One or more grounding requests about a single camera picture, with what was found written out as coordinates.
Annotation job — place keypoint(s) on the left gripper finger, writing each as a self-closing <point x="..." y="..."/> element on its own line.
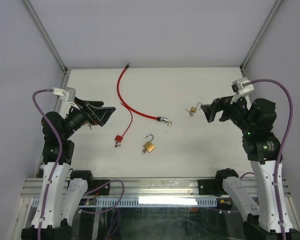
<point x="93" y="104"/>
<point x="104" y="114"/>

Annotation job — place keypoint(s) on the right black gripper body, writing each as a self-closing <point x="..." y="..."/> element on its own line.
<point x="237" y="113"/>

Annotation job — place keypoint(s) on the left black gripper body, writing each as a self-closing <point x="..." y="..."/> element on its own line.
<point x="77" y="118"/>

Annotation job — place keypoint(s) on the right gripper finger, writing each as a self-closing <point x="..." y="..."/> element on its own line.
<point x="222" y="100"/>
<point x="210" y="111"/>

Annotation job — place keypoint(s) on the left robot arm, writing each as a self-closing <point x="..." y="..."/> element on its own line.
<point x="62" y="191"/>

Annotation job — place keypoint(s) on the small brass padlock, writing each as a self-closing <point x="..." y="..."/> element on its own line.
<point x="194" y="109"/>

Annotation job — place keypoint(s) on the open brass padlock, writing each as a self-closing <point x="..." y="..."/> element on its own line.
<point x="148" y="147"/>

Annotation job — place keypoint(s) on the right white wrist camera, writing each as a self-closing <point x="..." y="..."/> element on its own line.
<point x="241" y="87"/>

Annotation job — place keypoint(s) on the thick red cable lock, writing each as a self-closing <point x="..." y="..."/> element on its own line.
<point x="140" y="92"/>

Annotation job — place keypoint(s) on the white slotted cable duct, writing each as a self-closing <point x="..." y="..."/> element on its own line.
<point x="150" y="202"/>

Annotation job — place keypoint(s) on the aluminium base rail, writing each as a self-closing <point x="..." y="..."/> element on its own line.
<point x="136" y="187"/>

